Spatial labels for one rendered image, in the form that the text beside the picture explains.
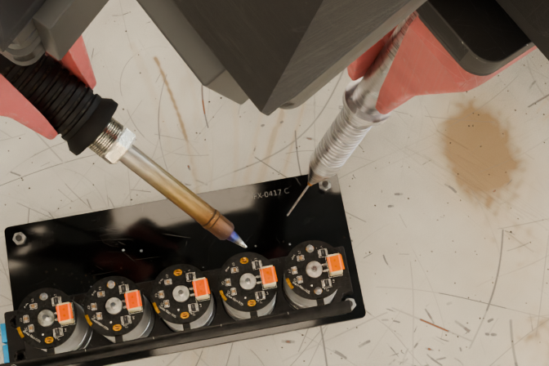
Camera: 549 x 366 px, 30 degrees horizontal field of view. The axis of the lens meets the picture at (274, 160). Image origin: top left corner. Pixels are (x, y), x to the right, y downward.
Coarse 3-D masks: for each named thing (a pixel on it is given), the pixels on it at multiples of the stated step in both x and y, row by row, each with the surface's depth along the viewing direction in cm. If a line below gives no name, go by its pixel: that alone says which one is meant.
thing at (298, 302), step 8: (312, 264) 43; (320, 264) 43; (312, 272) 43; (320, 272) 43; (288, 288) 44; (288, 296) 45; (296, 296) 43; (296, 304) 45; (304, 304) 44; (312, 304) 44
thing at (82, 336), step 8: (40, 312) 42; (48, 312) 42; (80, 312) 44; (40, 320) 42; (48, 320) 42; (80, 320) 43; (80, 328) 43; (88, 328) 45; (72, 336) 42; (80, 336) 44; (88, 336) 45; (64, 344) 42; (72, 344) 43; (80, 344) 45; (56, 352) 44
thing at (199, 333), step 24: (288, 312) 42; (312, 312) 42; (336, 312) 42; (120, 336) 42; (168, 336) 42; (192, 336) 42; (216, 336) 42; (24, 360) 42; (48, 360) 42; (72, 360) 42
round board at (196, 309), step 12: (180, 264) 43; (168, 276) 43; (180, 276) 43; (192, 276) 42; (204, 276) 43; (156, 288) 42; (168, 288) 42; (156, 300) 42; (168, 300) 42; (192, 300) 42; (204, 300) 42; (168, 312) 42; (180, 312) 42; (192, 312) 42; (204, 312) 42
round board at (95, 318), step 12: (120, 276) 43; (96, 288) 42; (108, 288) 42; (120, 288) 42; (132, 288) 42; (84, 300) 42; (96, 300) 42; (144, 300) 42; (84, 312) 42; (96, 312) 42; (132, 312) 42; (96, 324) 42; (108, 324) 42; (120, 324) 42; (132, 324) 42; (108, 336) 42
